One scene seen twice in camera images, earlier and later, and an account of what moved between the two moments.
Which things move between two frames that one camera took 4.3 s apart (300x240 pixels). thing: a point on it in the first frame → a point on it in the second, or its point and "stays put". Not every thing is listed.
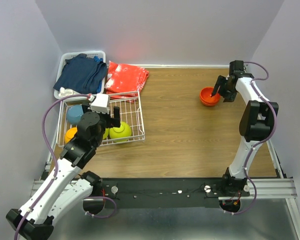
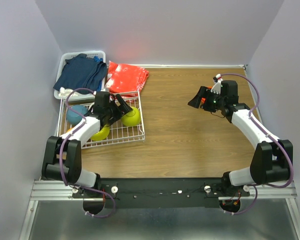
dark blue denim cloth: x=82 y=74 stays put
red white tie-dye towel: x=124 y=82 stays put
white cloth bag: x=66 y=92 stays put
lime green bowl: x=121 y=133 → x=132 y=119
